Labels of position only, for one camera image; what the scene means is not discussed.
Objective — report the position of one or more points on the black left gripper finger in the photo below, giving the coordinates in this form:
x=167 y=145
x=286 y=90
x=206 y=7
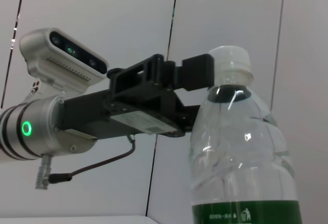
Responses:
x=198 y=72

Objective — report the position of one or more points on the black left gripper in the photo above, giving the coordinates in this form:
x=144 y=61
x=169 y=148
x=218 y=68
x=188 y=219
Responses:
x=89 y=116

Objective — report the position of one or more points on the clear bottle with green label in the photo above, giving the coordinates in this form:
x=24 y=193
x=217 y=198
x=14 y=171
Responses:
x=243 y=157

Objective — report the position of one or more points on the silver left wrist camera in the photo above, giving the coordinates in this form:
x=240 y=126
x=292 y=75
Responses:
x=64 y=62

